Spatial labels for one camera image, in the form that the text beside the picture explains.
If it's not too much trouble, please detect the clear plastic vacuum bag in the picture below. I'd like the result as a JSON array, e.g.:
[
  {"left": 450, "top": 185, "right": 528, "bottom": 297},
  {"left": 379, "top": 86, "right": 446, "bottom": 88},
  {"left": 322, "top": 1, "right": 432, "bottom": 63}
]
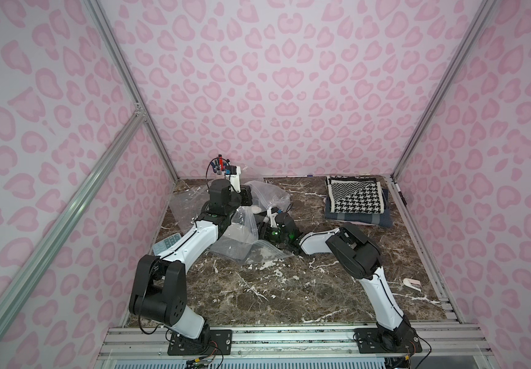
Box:
[{"left": 182, "top": 181, "right": 292, "bottom": 264}]

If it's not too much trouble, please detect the black white houndstooth knit blanket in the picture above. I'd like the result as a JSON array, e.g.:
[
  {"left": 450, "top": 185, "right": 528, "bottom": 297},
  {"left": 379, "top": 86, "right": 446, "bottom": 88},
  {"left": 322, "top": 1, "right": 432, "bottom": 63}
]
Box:
[{"left": 326, "top": 176, "right": 385, "bottom": 215}]

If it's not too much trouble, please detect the navy plaid blanket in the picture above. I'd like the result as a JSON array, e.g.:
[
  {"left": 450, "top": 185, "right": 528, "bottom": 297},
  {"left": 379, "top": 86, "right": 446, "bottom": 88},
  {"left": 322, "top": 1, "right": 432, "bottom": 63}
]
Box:
[{"left": 325, "top": 188, "right": 393, "bottom": 228}]

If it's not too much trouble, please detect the pink fluffy blanket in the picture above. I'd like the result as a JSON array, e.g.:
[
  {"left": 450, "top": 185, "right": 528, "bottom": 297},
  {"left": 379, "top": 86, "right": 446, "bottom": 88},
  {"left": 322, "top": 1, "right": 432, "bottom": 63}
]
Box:
[{"left": 337, "top": 220, "right": 377, "bottom": 226}]

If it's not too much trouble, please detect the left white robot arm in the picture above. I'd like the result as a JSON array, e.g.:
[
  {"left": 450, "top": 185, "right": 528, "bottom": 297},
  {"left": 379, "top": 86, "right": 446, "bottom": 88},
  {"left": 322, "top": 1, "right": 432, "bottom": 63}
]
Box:
[{"left": 129, "top": 179, "right": 252, "bottom": 344}]

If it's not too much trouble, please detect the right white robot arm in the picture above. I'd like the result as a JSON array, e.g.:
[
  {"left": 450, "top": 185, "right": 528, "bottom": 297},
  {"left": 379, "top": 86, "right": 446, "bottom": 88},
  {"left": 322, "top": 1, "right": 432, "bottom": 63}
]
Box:
[{"left": 256, "top": 210, "right": 419, "bottom": 351}]

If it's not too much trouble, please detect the light blue calculator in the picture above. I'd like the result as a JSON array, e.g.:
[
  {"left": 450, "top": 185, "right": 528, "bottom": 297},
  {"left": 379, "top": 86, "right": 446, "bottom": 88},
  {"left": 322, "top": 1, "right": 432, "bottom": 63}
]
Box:
[{"left": 153, "top": 233, "right": 182, "bottom": 256}]

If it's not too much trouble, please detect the small white pink clip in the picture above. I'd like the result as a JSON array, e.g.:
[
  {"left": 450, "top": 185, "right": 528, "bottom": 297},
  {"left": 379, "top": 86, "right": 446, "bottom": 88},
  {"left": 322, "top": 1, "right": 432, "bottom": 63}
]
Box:
[{"left": 402, "top": 278, "right": 423, "bottom": 292}]

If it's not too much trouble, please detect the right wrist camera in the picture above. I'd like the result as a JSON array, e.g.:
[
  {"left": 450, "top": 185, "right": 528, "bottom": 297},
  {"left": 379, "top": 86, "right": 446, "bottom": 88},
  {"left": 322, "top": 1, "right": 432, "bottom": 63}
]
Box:
[{"left": 265, "top": 207, "right": 282, "bottom": 228}]

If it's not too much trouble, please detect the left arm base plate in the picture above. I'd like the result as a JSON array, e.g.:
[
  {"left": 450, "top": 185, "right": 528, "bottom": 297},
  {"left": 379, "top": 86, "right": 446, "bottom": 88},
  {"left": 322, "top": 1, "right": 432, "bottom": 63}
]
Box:
[{"left": 168, "top": 328, "right": 232, "bottom": 356}]

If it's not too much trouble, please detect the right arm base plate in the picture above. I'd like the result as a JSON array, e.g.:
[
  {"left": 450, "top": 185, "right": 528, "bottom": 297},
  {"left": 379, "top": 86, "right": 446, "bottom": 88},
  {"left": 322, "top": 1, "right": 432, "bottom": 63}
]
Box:
[{"left": 353, "top": 325, "right": 423, "bottom": 356}]

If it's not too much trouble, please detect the aluminium front rail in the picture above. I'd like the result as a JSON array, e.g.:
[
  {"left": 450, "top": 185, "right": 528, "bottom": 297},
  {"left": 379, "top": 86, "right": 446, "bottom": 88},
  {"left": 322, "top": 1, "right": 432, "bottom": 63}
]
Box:
[{"left": 94, "top": 321, "right": 498, "bottom": 368}]

